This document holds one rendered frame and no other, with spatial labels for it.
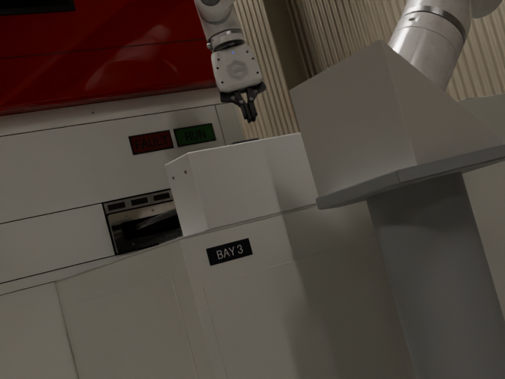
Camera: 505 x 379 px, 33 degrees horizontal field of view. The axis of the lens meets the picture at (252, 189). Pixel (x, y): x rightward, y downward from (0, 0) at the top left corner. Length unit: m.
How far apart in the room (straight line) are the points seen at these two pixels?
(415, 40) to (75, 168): 0.96
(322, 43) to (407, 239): 3.49
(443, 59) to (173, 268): 0.58
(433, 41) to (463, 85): 2.57
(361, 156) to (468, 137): 0.16
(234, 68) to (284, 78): 2.94
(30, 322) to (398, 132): 1.04
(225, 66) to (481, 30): 2.15
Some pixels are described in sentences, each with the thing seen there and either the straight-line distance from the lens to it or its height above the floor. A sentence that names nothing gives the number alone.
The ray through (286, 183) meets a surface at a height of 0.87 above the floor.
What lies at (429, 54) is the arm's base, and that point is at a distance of 1.46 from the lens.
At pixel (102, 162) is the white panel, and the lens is 2.13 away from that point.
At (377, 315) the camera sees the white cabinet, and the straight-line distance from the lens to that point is 1.68.
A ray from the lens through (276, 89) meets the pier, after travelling 4.96.
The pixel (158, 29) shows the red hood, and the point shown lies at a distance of 2.25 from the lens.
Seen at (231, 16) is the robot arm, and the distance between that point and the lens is 1.97.
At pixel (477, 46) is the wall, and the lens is 3.96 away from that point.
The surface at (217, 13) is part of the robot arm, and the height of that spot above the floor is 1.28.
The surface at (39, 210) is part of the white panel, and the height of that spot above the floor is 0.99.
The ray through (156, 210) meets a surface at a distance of 2.15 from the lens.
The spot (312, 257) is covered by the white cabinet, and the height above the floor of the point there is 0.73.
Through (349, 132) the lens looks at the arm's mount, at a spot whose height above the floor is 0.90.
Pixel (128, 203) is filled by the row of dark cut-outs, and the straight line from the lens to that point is 2.13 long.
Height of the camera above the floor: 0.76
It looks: 4 degrees up
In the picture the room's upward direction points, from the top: 15 degrees counter-clockwise
